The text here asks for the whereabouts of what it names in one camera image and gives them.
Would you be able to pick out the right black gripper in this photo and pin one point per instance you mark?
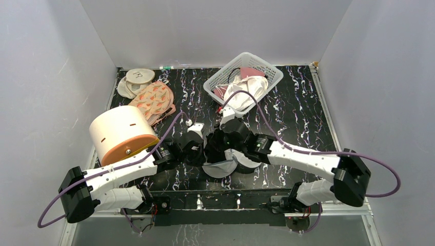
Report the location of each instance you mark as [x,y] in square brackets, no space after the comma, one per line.
[217,146]

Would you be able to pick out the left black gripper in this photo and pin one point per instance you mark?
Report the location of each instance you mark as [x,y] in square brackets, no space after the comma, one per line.
[200,159]

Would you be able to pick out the white mesh laundry bag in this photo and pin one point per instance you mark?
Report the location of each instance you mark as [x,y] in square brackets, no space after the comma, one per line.
[234,161]

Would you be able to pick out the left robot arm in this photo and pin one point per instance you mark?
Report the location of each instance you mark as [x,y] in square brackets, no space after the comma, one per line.
[85,192]

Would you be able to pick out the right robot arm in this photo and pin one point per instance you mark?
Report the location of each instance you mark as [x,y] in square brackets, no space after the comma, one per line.
[343,177]

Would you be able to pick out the white plastic laundry basket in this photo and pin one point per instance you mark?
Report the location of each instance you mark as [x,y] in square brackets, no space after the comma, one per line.
[244,59]

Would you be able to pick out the white crumpled cloth bag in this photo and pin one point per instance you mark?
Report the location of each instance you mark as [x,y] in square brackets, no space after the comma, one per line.
[254,85]

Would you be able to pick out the white orange cylindrical container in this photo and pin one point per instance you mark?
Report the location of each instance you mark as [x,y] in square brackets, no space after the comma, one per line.
[120,133]

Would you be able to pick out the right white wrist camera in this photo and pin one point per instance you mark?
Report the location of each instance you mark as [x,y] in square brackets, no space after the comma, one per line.
[228,113]

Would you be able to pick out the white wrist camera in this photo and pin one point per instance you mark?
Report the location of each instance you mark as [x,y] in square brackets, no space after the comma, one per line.
[228,113]
[197,128]

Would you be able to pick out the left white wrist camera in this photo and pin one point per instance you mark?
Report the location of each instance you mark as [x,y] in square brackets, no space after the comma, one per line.
[197,128]

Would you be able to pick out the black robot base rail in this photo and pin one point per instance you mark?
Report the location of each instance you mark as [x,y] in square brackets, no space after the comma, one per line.
[228,207]

